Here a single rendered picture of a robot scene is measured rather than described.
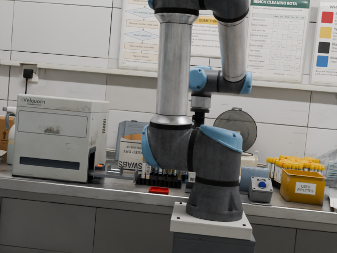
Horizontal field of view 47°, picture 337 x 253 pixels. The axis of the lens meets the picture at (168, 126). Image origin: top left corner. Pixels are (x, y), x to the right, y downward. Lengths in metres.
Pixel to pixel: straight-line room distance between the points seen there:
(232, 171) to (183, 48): 0.34
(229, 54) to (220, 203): 0.43
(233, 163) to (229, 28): 0.36
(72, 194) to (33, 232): 0.89
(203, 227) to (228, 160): 0.17
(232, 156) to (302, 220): 0.48
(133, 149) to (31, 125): 0.45
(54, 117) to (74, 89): 0.67
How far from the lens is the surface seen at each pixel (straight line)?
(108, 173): 1.40
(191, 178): 1.41
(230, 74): 1.21
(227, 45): 1.12
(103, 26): 2.07
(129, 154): 1.66
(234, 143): 0.99
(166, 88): 1.00
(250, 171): 1.48
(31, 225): 2.24
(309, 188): 1.47
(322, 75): 2.07
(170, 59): 0.99
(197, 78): 1.27
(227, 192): 1.00
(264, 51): 2.01
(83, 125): 1.39
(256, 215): 1.35
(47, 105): 1.43
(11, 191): 1.50
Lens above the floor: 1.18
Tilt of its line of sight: 3 degrees down
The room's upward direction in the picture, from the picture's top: 5 degrees clockwise
